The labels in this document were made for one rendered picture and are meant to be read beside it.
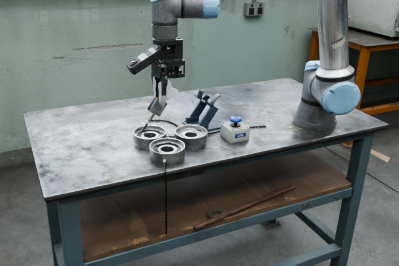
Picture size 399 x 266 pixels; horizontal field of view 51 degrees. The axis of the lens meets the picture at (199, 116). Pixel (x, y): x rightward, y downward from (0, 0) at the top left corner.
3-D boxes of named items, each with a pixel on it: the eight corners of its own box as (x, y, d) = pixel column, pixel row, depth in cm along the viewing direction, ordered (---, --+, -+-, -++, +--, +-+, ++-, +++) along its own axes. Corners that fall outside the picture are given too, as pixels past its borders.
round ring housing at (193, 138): (192, 154, 128) (192, 141, 127) (167, 142, 135) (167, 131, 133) (214, 142, 136) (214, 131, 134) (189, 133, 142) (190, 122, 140)
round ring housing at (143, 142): (136, 152, 128) (135, 140, 126) (130, 138, 137) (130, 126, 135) (170, 148, 131) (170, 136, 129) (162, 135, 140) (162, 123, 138)
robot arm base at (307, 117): (316, 112, 163) (320, 88, 159) (345, 127, 150) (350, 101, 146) (285, 118, 156) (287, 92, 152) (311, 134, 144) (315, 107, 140)
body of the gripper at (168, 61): (185, 79, 127) (185, 40, 123) (158, 82, 124) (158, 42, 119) (174, 72, 134) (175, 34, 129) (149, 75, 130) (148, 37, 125)
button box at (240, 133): (230, 143, 135) (231, 130, 133) (219, 135, 141) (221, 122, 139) (252, 139, 138) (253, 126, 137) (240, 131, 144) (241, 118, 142)
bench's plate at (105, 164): (44, 204, 105) (43, 197, 105) (23, 117, 155) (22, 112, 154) (388, 129, 155) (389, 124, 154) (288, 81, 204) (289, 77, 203)
